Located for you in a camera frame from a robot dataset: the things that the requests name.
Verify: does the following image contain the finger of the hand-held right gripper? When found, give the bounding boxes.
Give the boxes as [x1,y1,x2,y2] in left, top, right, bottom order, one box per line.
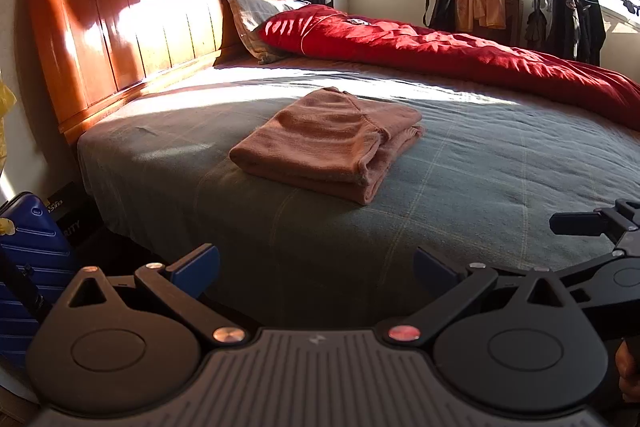
[556,251,628,290]
[549,198,640,258]

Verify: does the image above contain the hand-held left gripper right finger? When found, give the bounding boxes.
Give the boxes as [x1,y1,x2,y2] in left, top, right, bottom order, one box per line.
[385,245,566,350]

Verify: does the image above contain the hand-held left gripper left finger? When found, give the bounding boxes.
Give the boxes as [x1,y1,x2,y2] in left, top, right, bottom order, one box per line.
[67,243,251,349]

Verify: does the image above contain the orange knit sweater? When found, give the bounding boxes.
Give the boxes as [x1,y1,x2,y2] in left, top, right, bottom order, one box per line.
[229,87,426,206]

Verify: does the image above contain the person's right hand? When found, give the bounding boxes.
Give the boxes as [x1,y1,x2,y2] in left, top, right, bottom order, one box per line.
[615,337,640,403]

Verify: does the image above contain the bed with blue plaid sheet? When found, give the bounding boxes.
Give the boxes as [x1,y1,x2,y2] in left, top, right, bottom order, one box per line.
[77,57,640,328]

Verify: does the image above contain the black cardboard box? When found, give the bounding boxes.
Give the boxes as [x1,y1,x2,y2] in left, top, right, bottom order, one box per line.
[45,181,101,248]

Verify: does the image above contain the blue suitcase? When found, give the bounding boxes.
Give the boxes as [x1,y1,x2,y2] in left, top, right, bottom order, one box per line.
[0,192,81,370]

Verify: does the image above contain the dark navy jacket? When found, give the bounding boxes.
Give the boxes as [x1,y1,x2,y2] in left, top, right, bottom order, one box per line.
[582,0,607,66]

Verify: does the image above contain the olive hanging cloth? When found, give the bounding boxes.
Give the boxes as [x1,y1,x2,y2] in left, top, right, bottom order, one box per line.
[524,7,548,52]

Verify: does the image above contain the black jacket with round patch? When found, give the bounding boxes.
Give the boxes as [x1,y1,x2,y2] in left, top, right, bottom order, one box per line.
[546,0,587,60]

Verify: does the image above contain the brown wooden cabinet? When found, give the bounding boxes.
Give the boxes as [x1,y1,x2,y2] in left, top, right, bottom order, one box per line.
[492,0,524,48]

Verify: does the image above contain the red quilt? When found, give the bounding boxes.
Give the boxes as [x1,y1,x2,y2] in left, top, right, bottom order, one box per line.
[257,4,640,131]

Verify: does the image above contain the orange shorts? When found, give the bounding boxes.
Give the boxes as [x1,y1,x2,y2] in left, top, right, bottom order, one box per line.
[454,0,507,32]

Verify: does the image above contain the yellow plastic sheet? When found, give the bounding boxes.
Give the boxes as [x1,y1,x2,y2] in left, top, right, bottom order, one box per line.
[0,72,18,175]

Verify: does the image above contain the wooden headboard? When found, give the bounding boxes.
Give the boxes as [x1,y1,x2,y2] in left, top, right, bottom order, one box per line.
[24,0,298,145]

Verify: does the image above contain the plaid pillow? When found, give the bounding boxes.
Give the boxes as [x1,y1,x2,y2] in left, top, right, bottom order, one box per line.
[225,0,311,66]

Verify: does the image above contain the black hanging bag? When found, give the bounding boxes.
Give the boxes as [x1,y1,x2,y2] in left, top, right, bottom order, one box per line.
[423,0,457,32]

